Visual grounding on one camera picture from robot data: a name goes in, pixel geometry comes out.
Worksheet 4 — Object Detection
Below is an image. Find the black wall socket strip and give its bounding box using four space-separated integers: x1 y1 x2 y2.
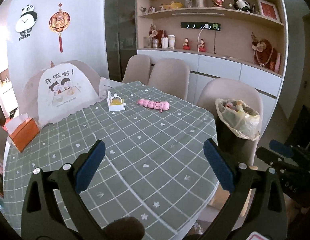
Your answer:
180 22 221 31

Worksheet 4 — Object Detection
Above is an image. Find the white mesh food cover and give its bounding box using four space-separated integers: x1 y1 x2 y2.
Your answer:
19 60 107 128

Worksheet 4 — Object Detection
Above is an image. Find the beige chair near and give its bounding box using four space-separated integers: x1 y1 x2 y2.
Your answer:
196 78 263 166

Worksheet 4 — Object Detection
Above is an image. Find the white canister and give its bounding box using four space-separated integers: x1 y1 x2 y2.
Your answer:
168 35 176 49

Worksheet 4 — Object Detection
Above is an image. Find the wine bottle on shelf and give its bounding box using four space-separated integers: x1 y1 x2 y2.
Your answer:
233 0 253 13

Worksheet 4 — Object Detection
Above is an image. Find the beige chair middle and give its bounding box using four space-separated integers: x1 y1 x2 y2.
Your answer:
147 59 190 100

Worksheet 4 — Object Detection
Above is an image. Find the red framed picture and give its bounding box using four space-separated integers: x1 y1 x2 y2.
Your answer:
257 0 280 22

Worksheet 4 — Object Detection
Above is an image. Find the pink caterpillar toy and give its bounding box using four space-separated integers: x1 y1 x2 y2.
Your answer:
137 99 170 112

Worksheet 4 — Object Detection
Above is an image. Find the red doll figurine left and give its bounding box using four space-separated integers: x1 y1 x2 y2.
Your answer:
183 38 190 50

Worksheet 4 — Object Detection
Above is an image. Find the panda wall clock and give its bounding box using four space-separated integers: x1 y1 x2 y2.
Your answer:
15 4 38 41

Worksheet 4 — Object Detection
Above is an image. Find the orange tissue box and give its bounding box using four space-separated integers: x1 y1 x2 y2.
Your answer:
6 114 40 153

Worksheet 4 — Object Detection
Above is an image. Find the large plush doll decoration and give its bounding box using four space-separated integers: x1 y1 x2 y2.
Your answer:
251 33 281 74

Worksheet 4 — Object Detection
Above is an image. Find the beige chair far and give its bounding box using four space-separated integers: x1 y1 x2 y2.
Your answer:
122 55 151 85

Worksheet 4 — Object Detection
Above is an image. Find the red chinese knot ornament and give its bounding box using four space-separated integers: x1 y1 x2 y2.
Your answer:
48 3 71 53

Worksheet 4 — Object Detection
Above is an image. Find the beige chair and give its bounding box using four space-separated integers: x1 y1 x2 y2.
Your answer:
147 59 190 100
122 55 151 85
196 78 263 166

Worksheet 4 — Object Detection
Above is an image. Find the red doll figurine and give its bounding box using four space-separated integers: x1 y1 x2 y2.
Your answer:
183 38 190 50
198 39 206 52

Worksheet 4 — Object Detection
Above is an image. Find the white cabinet with shelves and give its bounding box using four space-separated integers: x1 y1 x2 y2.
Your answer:
136 0 288 125

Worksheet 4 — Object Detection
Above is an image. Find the white cup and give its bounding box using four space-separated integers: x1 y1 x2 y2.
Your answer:
161 37 169 49

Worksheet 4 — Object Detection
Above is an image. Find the white charging cable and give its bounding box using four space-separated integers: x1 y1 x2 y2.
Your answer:
193 24 211 100

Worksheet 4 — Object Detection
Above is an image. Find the red doll figurine right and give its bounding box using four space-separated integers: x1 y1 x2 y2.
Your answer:
198 39 206 52

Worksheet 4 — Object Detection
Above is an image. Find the green grid tablecloth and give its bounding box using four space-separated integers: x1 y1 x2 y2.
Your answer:
3 82 218 239

